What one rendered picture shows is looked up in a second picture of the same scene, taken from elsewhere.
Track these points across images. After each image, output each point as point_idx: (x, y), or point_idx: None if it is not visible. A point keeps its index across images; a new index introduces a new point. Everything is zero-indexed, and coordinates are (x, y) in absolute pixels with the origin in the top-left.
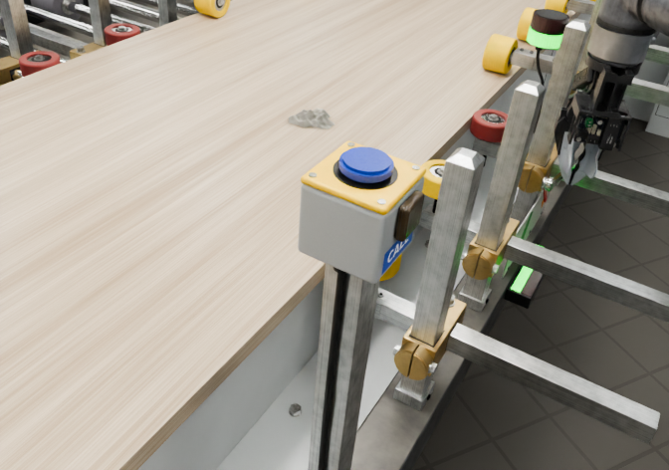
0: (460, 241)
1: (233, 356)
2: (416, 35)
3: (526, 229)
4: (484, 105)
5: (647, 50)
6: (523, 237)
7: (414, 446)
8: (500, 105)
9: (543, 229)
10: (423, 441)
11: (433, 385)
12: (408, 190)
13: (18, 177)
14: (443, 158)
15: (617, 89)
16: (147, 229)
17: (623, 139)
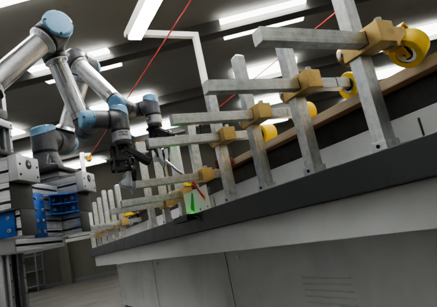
0: (155, 168)
1: (173, 190)
2: None
3: (192, 201)
4: (238, 157)
5: (146, 121)
6: (192, 205)
7: (157, 226)
8: (301, 171)
9: (205, 214)
10: (160, 233)
11: (164, 220)
12: (134, 144)
13: None
14: (248, 185)
15: (151, 133)
16: None
17: (145, 146)
